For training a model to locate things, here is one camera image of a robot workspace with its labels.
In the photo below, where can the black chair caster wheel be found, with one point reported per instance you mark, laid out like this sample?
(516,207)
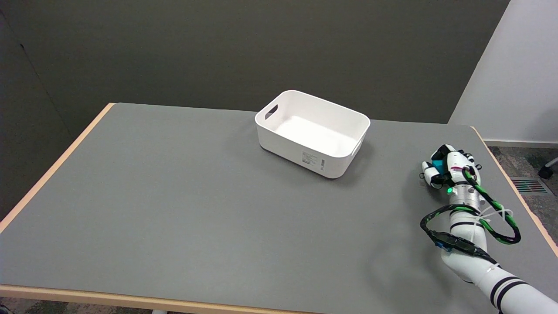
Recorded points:
(547,170)

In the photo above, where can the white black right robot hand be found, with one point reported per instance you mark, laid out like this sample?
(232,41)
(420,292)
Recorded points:
(451,168)

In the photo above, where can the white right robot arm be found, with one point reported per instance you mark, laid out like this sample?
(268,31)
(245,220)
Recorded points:
(484,253)

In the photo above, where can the white plastic storage bin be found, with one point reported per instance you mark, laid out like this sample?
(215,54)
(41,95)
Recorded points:
(312,133)

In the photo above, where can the floor vent grille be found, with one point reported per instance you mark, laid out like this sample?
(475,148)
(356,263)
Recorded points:
(528,186)

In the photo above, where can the blue wooden cube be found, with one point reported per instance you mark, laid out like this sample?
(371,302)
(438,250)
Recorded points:
(437,165)

